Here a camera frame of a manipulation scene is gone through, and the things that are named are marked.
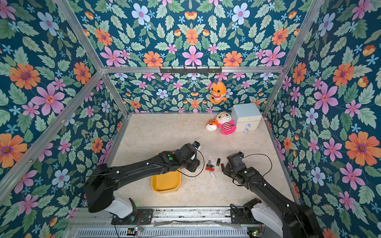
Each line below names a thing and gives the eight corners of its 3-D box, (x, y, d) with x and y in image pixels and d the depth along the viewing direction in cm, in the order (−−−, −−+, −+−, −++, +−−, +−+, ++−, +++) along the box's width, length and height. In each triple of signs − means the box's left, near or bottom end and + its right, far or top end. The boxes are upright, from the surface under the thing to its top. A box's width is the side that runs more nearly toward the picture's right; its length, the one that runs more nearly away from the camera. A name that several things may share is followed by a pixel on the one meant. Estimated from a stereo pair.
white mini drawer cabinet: (234, 134, 109) (238, 120, 97) (229, 119, 119) (232, 104, 107) (256, 131, 111) (263, 117, 99) (249, 117, 121) (255, 102, 108)
